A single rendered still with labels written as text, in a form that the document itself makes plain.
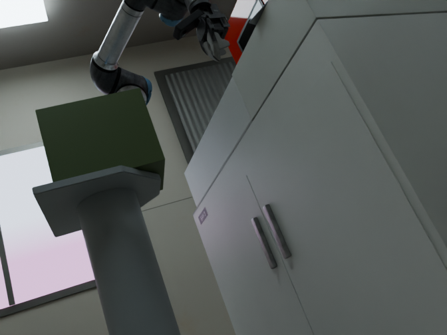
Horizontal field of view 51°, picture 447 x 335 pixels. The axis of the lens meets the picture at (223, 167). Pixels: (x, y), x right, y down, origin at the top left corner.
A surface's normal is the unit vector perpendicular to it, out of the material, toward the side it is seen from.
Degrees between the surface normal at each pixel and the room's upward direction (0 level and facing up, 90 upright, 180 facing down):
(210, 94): 90
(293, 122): 90
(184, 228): 90
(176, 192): 90
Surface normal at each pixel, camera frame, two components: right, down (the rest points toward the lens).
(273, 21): -0.89, 0.18
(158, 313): 0.55, -0.51
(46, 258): 0.16, -0.44
